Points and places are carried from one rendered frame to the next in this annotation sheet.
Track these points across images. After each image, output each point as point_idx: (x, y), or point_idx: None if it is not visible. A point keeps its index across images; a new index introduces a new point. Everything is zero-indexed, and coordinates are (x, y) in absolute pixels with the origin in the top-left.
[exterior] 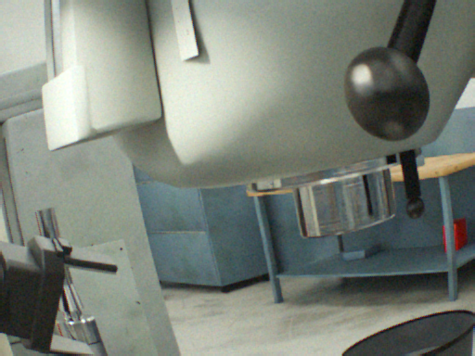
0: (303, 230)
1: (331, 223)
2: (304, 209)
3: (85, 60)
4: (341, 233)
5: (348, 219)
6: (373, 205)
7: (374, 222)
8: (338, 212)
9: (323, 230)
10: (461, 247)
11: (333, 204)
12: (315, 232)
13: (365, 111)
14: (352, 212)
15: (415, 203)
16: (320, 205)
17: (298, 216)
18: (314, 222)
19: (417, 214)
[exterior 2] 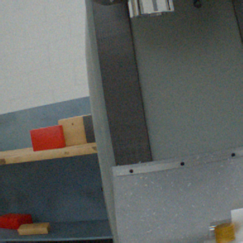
0: (144, 11)
1: (160, 7)
2: (146, 2)
3: None
4: (164, 11)
5: (166, 6)
6: (172, 4)
7: (173, 10)
8: (162, 3)
9: (156, 9)
10: None
11: (161, 0)
12: (152, 10)
13: None
14: (168, 4)
15: (199, 1)
16: (155, 0)
17: (140, 6)
18: (152, 6)
19: (200, 6)
